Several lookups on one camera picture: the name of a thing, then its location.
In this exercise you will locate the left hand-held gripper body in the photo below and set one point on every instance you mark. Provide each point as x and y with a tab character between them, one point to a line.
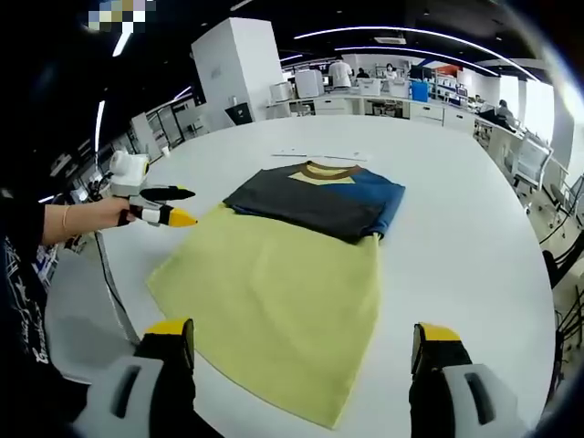
130	175

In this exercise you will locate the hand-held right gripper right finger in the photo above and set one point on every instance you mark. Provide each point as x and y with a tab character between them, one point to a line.
433	365

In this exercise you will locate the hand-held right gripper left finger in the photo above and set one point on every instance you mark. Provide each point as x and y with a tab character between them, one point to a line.
169	365

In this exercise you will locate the yellow blue grey garment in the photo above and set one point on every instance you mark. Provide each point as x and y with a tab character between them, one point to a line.
283	296

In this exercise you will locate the person's left hand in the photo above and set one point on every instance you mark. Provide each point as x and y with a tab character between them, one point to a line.
102	214

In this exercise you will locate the white office chair seat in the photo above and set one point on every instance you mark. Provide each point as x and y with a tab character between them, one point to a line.
82	330

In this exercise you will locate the black tilted board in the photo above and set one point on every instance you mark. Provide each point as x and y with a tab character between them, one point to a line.
239	113

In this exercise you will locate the white square pillar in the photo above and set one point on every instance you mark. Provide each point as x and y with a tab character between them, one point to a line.
237	64

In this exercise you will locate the small white cabinet appliance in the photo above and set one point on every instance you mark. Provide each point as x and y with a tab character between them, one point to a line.
280	92

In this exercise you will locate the black tripod stand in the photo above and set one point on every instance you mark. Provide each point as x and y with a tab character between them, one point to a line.
552	269

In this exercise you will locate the person's black printed shirt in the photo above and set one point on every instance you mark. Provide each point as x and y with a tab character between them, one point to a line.
25	310

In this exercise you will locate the white table socket panel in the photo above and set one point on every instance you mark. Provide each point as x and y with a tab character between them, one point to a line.
319	154

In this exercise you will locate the large white cabinet appliance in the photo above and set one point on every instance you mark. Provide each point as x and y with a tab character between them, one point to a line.
308	84

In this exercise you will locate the long white workbench row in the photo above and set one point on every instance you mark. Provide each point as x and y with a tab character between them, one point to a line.
337	106

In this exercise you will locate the white mesh office chair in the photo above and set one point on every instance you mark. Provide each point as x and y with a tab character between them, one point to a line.
533	159
570	196

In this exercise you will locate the white storage bin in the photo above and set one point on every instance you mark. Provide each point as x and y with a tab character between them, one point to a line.
398	88
368	86

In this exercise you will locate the ceiling air vent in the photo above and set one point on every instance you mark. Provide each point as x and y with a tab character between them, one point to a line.
390	39

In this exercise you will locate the blue storage crate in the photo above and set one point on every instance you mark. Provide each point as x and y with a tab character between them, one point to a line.
420	91

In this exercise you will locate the long curved ceiling light strip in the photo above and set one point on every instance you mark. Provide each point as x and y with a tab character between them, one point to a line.
388	30

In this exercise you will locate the short curved ceiling light strip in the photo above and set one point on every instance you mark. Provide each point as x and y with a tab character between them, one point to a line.
401	49

